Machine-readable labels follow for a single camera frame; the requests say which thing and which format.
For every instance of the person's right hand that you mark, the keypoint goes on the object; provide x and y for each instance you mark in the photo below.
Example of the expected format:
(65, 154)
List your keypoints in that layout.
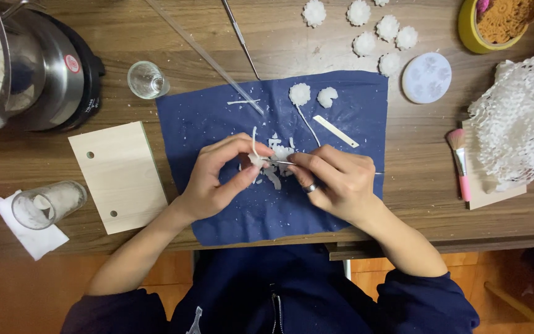
(346, 185)

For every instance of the person's left hand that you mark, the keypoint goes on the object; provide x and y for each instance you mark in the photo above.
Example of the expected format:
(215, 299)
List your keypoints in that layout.
(211, 185)

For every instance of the small wax flower with wick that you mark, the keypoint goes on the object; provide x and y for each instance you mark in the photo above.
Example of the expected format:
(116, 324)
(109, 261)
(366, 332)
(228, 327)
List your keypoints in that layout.
(255, 160)

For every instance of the thin metal needle tool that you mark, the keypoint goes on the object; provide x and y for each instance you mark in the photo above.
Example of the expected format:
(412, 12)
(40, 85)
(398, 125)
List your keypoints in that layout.
(281, 162)

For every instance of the flat white plastic strip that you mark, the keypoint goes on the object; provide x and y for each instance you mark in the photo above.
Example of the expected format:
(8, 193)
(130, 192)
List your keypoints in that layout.
(336, 131)

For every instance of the navy blue paper napkin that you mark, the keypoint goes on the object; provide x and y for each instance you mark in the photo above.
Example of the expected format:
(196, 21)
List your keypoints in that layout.
(350, 120)

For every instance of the pile of white wax shavings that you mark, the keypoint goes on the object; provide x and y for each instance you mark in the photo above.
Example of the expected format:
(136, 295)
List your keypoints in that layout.
(280, 152)

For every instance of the short white wick piece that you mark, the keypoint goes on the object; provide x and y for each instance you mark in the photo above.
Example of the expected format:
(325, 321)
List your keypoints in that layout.
(243, 102)

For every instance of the chipped white wax flower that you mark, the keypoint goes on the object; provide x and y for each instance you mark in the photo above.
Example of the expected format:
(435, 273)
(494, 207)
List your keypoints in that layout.
(327, 97)

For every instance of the wooden board with two holes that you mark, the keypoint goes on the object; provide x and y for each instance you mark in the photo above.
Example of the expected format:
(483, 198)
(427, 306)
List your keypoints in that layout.
(118, 178)

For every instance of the whole white wax flower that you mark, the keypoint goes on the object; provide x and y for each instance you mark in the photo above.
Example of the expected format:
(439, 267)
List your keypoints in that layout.
(299, 94)

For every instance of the pink makeup brush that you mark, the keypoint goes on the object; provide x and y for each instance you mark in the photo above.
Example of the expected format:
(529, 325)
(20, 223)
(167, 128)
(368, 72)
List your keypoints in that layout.
(460, 162)

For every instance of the navy blue hoodie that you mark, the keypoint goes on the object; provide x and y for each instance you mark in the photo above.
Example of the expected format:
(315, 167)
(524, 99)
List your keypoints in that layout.
(267, 292)

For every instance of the small clear glass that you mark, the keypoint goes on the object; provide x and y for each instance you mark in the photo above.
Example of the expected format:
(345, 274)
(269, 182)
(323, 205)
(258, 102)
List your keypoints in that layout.
(147, 80)

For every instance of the long clear plastic pipette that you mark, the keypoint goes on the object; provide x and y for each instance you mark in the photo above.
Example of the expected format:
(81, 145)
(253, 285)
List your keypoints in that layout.
(206, 58)

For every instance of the round white silicone mould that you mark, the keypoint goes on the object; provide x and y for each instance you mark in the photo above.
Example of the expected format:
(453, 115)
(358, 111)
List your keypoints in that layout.
(427, 77)

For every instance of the group of white wax flowers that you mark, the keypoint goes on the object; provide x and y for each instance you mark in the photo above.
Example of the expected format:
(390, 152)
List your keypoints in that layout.
(365, 44)

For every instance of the long metal tweezers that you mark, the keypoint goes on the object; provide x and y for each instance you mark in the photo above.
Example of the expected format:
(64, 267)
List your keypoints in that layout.
(240, 37)

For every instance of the plain light wooden board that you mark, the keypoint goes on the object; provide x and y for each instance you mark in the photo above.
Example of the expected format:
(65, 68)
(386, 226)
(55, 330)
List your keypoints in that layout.
(498, 197)

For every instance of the glass cup with wax residue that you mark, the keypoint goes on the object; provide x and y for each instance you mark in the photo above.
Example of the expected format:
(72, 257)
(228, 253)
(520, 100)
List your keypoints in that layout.
(47, 205)

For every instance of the black electric hot plate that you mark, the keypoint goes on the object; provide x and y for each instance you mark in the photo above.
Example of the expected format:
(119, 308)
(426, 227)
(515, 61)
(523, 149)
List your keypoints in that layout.
(91, 69)

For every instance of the white paper tissue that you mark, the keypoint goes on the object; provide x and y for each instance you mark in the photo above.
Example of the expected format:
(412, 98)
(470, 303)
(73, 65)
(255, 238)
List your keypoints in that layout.
(35, 239)

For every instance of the white foam net wrap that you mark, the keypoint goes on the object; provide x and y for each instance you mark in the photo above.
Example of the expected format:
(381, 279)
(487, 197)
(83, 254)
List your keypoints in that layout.
(519, 120)

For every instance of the yellow bowl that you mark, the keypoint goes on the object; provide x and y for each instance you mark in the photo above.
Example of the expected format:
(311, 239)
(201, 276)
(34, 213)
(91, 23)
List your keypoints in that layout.
(468, 32)

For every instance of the stainless steel melting pot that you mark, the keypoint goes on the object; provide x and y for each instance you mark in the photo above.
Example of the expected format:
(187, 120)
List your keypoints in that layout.
(40, 69)

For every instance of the brown crochet doily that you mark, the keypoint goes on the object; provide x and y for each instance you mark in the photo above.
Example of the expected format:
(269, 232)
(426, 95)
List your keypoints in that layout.
(503, 21)

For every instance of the wooden stool frame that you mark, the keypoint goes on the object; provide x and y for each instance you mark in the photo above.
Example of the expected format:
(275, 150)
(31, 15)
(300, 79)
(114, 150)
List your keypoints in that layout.
(522, 306)

